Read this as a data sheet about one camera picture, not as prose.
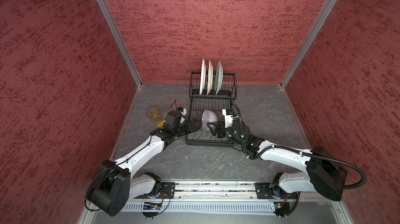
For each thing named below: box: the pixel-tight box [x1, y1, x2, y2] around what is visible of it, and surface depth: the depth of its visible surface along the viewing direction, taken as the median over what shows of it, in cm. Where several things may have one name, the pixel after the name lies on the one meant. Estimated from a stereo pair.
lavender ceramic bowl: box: [201, 109, 219, 131], surface depth 80 cm
